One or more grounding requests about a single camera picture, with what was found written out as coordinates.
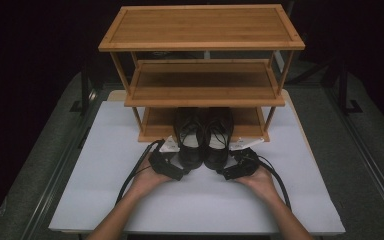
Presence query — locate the black leather shoe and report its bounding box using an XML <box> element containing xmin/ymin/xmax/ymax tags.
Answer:
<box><xmin>174</xmin><ymin>107</ymin><xmax>208</xmax><ymax>171</ymax></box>
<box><xmin>203</xmin><ymin>107</ymin><xmax>235</xmax><ymax>171</ymax></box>

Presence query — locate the white table sheet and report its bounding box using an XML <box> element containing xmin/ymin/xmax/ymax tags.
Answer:
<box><xmin>48</xmin><ymin>99</ymin><xmax>346</xmax><ymax>236</ymax></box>

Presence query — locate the person's left hand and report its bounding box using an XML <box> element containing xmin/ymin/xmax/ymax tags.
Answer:
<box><xmin>128</xmin><ymin>159</ymin><xmax>174</xmax><ymax>201</ymax></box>

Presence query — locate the black metal stand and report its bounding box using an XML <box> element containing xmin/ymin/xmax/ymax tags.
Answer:
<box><xmin>337</xmin><ymin>63</ymin><xmax>364</xmax><ymax>117</ymax></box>
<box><xmin>69</xmin><ymin>63</ymin><xmax>98</xmax><ymax>117</ymax></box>

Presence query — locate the three-tier wooden shoe rack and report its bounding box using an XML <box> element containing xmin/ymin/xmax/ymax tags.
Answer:
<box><xmin>98</xmin><ymin>3</ymin><xmax>306</xmax><ymax>144</ymax></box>

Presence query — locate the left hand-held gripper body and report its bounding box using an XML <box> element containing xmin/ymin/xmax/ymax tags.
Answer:
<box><xmin>148</xmin><ymin>134</ymin><xmax>185</xmax><ymax>182</ymax></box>

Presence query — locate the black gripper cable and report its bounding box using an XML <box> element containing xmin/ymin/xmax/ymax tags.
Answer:
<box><xmin>257</xmin><ymin>154</ymin><xmax>292</xmax><ymax>211</ymax></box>
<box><xmin>115</xmin><ymin>139</ymin><xmax>166</xmax><ymax>205</ymax></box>

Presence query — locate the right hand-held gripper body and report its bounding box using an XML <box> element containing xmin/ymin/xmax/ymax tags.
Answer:
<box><xmin>223</xmin><ymin>138</ymin><xmax>265</xmax><ymax>181</ymax></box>

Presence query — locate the person's right hand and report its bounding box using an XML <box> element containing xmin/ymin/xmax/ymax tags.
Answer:
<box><xmin>234</xmin><ymin>164</ymin><xmax>279</xmax><ymax>203</ymax></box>

